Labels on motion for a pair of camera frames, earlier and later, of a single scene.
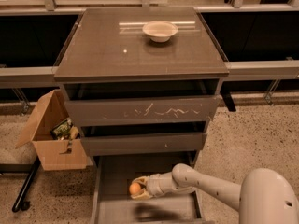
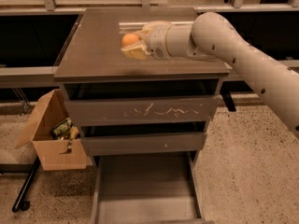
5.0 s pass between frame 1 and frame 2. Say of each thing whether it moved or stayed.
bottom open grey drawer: stayed
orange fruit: moved
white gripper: moved
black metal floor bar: stayed
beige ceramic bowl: stayed
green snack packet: stayed
